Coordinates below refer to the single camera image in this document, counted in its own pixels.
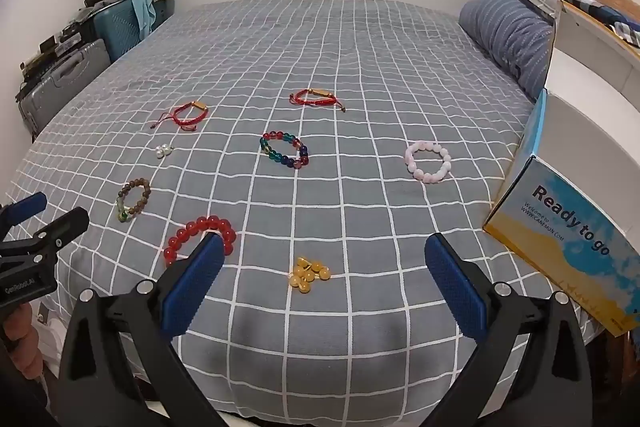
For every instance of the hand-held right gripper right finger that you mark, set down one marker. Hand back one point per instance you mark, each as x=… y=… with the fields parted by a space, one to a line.
x=457 y=287

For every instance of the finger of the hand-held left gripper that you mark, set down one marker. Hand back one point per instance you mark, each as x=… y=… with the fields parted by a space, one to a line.
x=62 y=229
x=27 y=206

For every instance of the blue striped pillow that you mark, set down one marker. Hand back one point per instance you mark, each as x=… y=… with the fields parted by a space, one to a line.
x=505 y=37

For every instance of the teal suitcase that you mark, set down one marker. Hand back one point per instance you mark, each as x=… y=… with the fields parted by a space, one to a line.
x=115 y=29

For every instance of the white pearl earrings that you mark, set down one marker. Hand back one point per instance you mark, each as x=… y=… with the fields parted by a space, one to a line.
x=161 y=152

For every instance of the teal cloth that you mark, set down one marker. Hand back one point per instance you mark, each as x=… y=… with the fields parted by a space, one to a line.
x=144 y=12

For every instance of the blue and yellow cardboard box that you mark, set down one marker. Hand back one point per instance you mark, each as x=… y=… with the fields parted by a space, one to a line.
x=565 y=227

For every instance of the person's left hand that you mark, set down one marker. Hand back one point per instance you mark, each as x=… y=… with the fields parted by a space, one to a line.
x=22 y=347

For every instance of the grey suitcase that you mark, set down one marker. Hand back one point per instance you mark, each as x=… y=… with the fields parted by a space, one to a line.
x=65 y=82

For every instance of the dark blue cabinet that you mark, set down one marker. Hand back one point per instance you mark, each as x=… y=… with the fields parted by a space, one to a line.
x=164 y=12

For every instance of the blue patterned quilt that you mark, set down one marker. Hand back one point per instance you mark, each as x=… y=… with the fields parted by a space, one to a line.
x=590 y=2

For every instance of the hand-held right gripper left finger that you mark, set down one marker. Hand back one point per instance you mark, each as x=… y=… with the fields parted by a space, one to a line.
x=192 y=287

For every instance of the grey checked bed sheet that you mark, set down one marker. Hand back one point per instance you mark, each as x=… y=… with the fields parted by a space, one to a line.
x=350 y=57

